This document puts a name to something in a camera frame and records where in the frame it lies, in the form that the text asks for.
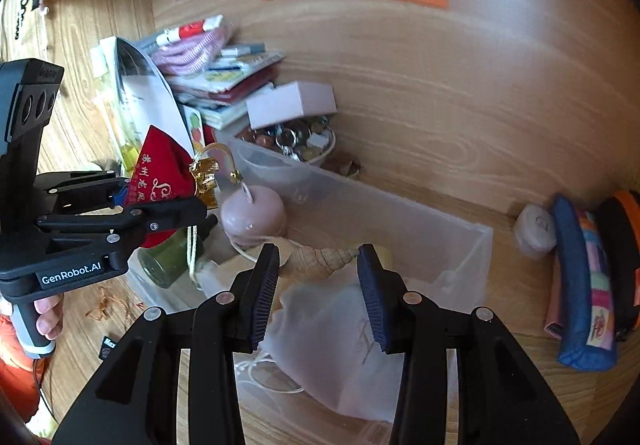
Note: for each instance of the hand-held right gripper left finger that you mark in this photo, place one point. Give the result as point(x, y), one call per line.
point(265, 295)

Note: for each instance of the blue patchwork pencil case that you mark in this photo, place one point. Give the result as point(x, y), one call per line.
point(585, 285)

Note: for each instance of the pink striped cloth pouch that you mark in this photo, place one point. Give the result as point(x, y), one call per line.
point(185, 52)

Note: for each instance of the beige conch shell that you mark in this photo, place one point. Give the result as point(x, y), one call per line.
point(320, 260)

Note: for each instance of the person's left hand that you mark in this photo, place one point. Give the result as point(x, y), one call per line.
point(49, 317)

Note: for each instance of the white bowl of coins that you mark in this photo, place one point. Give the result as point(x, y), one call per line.
point(300, 140)

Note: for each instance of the fruit sticker sheet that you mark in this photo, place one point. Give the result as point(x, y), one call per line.
point(195, 130)

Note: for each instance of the dark green pump bottle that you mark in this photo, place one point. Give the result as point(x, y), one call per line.
point(165, 260)

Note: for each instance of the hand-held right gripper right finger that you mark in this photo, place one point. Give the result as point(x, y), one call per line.
point(372, 300)

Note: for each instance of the white red marker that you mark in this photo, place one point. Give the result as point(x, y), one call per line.
point(190, 30)

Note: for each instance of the black orange round pouch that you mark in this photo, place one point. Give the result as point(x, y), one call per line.
point(620, 245)

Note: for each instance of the small brown ornament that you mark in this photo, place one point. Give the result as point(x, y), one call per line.
point(347, 166)

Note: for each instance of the stack of books and cards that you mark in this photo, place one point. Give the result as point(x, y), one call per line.
point(225, 85)

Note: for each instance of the wooden desk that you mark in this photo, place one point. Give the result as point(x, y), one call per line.
point(500, 400)

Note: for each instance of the black memory card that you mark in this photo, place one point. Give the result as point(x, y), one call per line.
point(107, 347)

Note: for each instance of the person's left forearm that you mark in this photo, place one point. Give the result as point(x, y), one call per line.
point(17, 375)

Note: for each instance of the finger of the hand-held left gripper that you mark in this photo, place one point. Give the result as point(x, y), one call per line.
point(150, 220)
point(85, 185)

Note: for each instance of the white paper sheet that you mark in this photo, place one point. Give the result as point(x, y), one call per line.
point(145, 95)

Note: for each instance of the red pouch with gold ornament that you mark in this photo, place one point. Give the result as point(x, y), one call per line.
point(155, 165)

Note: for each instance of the small white box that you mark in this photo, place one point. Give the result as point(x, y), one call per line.
point(285, 100)

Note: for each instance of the pink round desktop vacuum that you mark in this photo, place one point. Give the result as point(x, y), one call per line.
point(252, 215)

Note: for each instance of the grey marker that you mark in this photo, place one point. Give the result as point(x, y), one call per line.
point(242, 49)

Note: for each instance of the clear plastic storage box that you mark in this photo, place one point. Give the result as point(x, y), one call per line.
point(400, 225)

